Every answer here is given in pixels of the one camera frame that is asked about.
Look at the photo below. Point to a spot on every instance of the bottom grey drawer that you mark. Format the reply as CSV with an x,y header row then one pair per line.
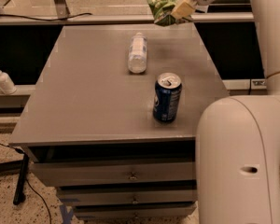
x,y
134,210

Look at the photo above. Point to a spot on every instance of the metal frame rail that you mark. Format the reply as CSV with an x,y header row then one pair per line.
x,y
123,19

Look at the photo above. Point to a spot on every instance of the grey drawer cabinet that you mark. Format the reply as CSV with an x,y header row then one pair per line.
x,y
89,107

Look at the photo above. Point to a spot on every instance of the clear plastic water bottle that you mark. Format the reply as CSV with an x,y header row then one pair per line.
x,y
137,58

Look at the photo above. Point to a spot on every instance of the top grey drawer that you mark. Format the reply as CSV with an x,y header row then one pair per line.
x,y
87,173

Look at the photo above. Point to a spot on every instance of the blue soda can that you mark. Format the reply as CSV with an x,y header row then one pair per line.
x,y
168,88

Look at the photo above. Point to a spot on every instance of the black stand leg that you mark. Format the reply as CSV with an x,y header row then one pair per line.
x,y
21,167

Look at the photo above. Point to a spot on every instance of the middle grey drawer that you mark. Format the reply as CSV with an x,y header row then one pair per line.
x,y
129,195

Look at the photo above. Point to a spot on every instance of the green jalapeno chip bag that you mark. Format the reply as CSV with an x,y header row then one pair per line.
x,y
161,10

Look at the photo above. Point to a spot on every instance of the white pump dispenser bottle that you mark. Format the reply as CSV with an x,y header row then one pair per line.
x,y
7,86

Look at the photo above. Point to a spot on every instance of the grey drawer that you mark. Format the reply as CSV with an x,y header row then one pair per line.
x,y
134,210
129,195
87,173

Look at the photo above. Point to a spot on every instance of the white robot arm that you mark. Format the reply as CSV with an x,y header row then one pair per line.
x,y
238,141

